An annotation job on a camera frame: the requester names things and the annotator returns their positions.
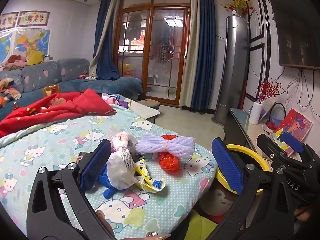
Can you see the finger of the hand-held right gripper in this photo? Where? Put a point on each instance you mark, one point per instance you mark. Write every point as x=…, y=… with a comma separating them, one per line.
x=292, y=142
x=272, y=150

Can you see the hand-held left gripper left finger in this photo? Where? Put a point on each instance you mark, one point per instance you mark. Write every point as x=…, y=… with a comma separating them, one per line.
x=96, y=165

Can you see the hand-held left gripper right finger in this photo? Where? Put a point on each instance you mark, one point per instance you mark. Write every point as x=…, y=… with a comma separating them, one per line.
x=227, y=165

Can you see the dark snack wrapper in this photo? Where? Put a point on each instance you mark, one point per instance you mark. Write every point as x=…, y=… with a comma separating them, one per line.
x=81, y=156

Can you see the yellow rimmed black bin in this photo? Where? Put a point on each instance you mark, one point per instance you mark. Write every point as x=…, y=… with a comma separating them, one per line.
x=252, y=155

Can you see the white printed plastic bag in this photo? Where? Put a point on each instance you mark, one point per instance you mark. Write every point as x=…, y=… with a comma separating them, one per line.
x=120, y=172

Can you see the blue plastic scrap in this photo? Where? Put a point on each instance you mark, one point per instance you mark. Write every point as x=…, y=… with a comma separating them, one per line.
x=108, y=192

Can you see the yellow snack wrapper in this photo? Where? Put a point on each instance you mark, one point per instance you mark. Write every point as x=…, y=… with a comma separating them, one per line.
x=146, y=182

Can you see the orange red mesh bag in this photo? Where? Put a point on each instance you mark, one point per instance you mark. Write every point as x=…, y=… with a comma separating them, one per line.
x=168, y=161

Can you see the white foam fruit net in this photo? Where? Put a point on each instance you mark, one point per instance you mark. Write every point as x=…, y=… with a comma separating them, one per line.
x=155, y=143

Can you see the person's right hand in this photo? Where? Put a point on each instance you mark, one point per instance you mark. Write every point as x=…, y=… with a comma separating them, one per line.
x=303, y=213

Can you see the person's left hand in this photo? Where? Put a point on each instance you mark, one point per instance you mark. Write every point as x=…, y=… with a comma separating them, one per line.
x=103, y=223

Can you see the colourful figure painting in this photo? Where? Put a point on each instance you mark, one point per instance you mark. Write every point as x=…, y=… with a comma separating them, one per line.
x=295, y=122

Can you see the bear print cushion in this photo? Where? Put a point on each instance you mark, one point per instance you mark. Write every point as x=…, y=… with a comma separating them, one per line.
x=220, y=200

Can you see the white ribbed vase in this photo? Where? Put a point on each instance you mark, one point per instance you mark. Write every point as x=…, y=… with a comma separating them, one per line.
x=255, y=113

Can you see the glass top television cabinet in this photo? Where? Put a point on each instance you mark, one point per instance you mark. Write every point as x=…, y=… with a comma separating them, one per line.
x=237, y=122

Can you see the cat print blanket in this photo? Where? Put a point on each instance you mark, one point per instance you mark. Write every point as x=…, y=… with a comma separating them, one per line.
x=50, y=140

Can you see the red berry branches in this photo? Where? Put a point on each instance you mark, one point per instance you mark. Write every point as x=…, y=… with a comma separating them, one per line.
x=267, y=90

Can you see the red blanket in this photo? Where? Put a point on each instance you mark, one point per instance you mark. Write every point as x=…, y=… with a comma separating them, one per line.
x=82, y=105

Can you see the green cloth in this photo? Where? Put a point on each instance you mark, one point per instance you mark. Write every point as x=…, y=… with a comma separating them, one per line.
x=200, y=226

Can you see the purple cloth pile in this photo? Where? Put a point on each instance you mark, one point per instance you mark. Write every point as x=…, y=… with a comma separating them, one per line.
x=117, y=101

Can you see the white top coffee table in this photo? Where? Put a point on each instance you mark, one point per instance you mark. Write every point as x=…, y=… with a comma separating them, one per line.
x=142, y=110

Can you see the blue storage stool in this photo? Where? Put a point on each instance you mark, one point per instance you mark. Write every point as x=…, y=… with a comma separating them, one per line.
x=150, y=103

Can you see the gold gift box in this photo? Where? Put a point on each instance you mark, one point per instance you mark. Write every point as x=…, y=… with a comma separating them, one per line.
x=51, y=90

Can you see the silver tower air conditioner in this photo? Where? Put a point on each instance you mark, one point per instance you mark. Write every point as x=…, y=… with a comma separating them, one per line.
x=232, y=67

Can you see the blue heart print sofa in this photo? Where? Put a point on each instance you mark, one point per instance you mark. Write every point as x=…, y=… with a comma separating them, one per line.
x=40, y=75

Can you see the blue beige curtain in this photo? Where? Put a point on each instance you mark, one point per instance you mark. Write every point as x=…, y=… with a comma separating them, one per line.
x=202, y=55
x=106, y=42

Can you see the brown patterned clothes pile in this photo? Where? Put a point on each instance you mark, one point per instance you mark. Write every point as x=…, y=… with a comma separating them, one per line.
x=8, y=87

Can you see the wooden glass sliding door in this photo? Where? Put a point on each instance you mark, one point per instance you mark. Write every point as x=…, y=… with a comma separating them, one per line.
x=150, y=55

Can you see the yellow pillow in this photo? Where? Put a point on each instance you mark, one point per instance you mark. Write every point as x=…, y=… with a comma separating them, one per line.
x=35, y=57

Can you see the pink red clothes pile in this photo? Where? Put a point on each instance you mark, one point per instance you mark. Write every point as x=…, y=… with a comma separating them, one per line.
x=15, y=61

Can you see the country map poster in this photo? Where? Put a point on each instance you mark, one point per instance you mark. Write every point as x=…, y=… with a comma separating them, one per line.
x=32, y=41

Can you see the world map poster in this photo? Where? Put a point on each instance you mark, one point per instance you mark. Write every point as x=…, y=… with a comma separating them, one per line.
x=6, y=47

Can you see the yellow red artificial flowers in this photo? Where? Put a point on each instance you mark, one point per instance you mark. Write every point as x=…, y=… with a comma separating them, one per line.
x=240, y=2

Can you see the framed embroidery picture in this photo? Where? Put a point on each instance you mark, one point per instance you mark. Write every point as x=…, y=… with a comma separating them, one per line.
x=8, y=21
x=33, y=18

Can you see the wall mounted television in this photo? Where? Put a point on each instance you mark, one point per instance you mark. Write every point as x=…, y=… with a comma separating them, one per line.
x=297, y=30

